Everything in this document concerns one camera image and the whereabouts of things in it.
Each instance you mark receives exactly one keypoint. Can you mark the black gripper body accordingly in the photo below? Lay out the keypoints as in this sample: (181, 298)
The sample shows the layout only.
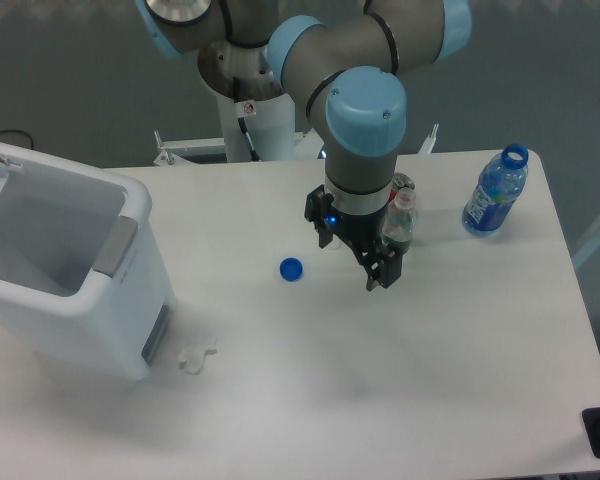
(355, 219)

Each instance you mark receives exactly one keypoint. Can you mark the white trash can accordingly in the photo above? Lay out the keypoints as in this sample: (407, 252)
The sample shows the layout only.
(82, 279)

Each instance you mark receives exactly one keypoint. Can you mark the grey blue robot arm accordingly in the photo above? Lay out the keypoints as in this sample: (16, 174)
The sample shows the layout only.
(346, 79)

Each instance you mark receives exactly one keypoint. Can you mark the blue bottle cap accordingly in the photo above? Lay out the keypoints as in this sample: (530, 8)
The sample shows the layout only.
(291, 269)

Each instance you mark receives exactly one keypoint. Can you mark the crushed red soda can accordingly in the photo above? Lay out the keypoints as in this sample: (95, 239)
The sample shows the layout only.
(399, 181)

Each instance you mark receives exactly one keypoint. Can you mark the small clear green bottle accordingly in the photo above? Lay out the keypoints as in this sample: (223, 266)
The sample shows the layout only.
(401, 215)

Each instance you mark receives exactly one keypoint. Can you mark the blue drink bottle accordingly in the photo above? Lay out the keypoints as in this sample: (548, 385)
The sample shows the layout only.
(499, 185)

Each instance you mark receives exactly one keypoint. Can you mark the crumpled white paper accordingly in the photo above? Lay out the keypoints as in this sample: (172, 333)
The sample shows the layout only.
(192, 357)

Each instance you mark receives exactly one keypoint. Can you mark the white table frame bracket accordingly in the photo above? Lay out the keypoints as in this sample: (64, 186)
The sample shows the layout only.
(307, 145)

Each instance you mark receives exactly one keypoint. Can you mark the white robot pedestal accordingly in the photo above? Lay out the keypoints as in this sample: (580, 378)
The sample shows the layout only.
(249, 99)

